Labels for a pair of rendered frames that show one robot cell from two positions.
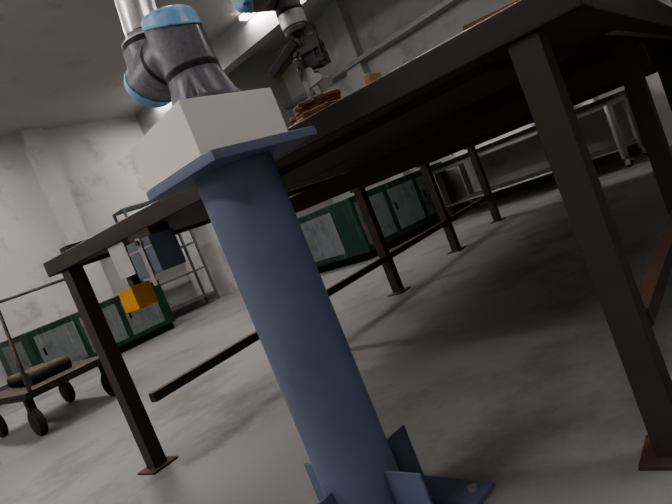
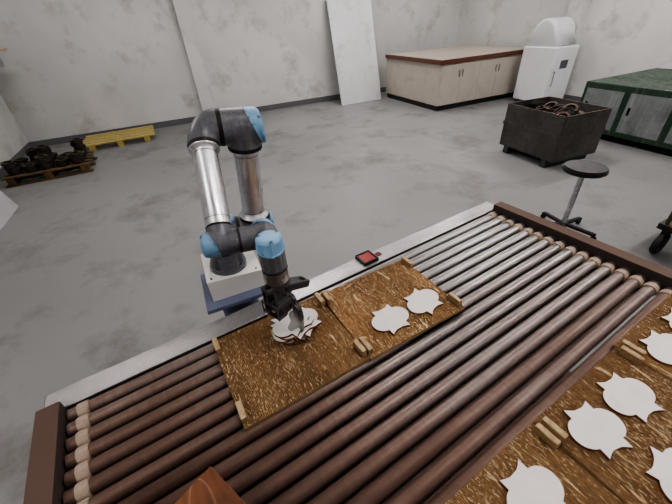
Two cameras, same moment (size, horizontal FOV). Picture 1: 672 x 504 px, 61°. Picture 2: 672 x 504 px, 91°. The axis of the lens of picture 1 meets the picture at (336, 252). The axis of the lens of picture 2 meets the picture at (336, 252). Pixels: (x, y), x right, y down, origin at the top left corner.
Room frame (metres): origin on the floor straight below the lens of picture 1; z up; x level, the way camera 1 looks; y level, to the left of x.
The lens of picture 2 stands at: (2.06, -0.76, 1.82)
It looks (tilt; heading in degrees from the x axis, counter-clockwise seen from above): 36 degrees down; 112
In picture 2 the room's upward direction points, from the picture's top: 4 degrees counter-clockwise
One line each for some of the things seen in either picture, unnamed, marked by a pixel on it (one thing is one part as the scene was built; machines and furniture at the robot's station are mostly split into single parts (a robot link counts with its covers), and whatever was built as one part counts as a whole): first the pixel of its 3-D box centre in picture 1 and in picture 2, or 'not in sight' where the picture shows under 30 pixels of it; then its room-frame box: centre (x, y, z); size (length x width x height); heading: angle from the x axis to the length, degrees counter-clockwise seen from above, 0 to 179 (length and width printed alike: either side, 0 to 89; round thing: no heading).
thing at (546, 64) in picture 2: not in sight; (547, 62); (3.58, 8.11, 0.77); 0.78 x 0.66 x 1.53; 134
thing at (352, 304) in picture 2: not in sight; (389, 302); (1.91, 0.14, 0.93); 0.41 x 0.35 x 0.02; 49
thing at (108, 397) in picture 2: not in sight; (344, 286); (1.70, 0.20, 0.90); 1.95 x 0.05 x 0.05; 52
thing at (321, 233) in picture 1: (362, 222); not in sight; (7.57, -0.48, 0.37); 1.94 x 1.70 x 0.74; 133
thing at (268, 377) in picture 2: not in sight; (287, 350); (1.63, -0.18, 0.93); 0.41 x 0.35 x 0.02; 50
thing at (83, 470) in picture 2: not in sight; (373, 315); (1.86, 0.08, 0.90); 1.95 x 0.05 x 0.05; 52
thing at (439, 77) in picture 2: not in sight; (453, 74); (1.73, 8.63, 0.49); 2.59 x 2.10 x 0.97; 44
